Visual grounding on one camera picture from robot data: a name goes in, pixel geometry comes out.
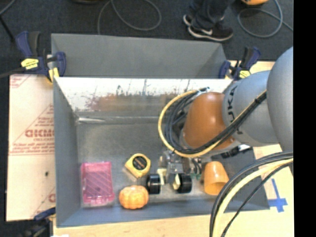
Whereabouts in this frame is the brown cardboard board red print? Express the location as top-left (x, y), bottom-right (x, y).
top-left (5, 73), bottom-right (57, 222)

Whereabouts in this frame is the black dumbbell with cream handle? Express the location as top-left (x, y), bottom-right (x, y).
top-left (146, 168), bottom-right (193, 195)

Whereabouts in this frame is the person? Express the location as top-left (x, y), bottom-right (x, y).
top-left (182, 0), bottom-right (248, 42)

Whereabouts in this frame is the orange plastic cup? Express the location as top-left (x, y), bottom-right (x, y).
top-left (203, 160), bottom-right (230, 197)

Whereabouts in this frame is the yellow tape measure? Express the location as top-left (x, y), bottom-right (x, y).
top-left (123, 153), bottom-right (152, 179)

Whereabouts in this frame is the orange toy pumpkin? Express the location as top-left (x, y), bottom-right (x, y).
top-left (118, 185), bottom-right (150, 210)

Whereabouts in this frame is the grey metal bin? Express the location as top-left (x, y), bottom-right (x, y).
top-left (50, 33), bottom-right (270, 228)

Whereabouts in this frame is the black cylinder on white bracket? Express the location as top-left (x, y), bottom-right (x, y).
top-left (220, 144), bottom-right (252, 159)

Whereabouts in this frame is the pink clear plastic box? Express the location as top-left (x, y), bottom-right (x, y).
top-left (80, 160), bottom-right (116, 207)

